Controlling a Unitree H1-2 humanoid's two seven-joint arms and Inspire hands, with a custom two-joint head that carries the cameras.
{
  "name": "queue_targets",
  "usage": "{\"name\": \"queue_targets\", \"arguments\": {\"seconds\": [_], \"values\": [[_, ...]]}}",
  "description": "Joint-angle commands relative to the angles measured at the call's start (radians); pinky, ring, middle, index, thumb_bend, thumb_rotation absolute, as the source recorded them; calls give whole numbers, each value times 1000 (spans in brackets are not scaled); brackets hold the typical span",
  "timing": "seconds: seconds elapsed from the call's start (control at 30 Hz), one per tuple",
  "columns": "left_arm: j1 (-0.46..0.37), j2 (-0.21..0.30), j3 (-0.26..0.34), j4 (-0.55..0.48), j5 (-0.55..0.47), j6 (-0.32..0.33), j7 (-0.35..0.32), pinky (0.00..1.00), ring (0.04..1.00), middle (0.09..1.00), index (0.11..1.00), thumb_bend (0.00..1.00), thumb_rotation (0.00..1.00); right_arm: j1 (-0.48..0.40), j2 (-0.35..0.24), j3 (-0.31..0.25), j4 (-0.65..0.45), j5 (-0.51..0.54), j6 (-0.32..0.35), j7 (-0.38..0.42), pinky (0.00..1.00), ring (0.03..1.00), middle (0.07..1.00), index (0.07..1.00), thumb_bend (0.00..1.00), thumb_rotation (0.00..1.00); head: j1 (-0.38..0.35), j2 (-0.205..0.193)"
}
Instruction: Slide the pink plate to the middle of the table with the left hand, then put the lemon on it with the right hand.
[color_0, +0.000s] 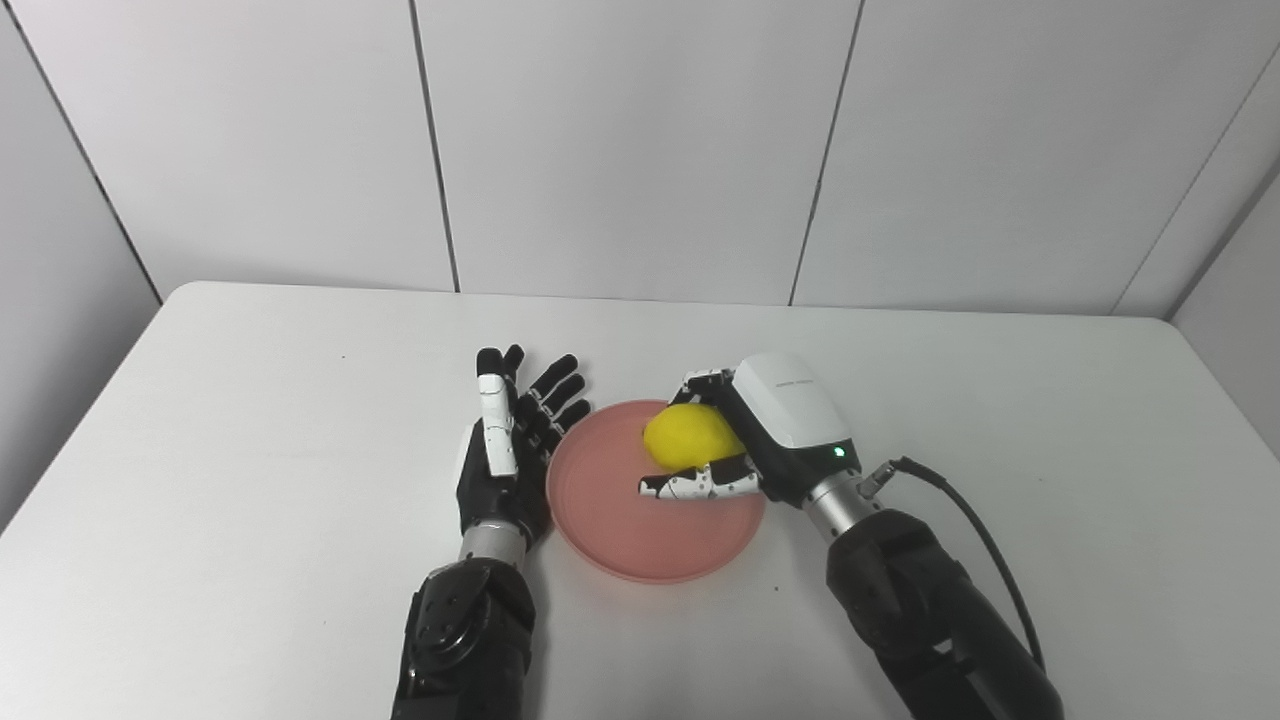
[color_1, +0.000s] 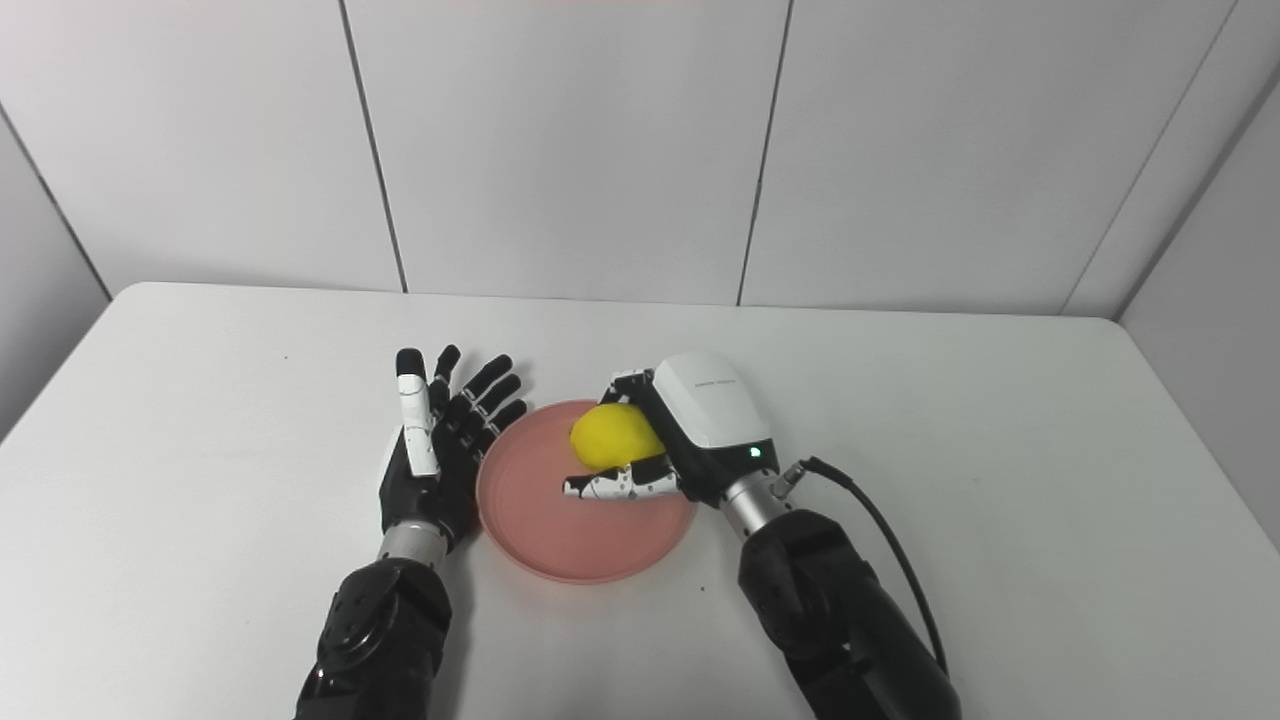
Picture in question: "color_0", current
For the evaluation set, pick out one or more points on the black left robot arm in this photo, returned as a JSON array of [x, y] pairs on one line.
[[465, 630]]

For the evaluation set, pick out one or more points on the pink round plate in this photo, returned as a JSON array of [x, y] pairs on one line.
[[610, 530]]

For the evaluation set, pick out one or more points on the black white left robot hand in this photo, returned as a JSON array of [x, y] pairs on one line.
[[500, 480]]

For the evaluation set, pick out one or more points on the yellow lemon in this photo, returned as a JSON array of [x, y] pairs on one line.
[[690, 435]]

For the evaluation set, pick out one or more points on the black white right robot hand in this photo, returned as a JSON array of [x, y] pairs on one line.
[[790, 420]]

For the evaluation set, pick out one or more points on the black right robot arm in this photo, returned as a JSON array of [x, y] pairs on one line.
[[920, 610]]

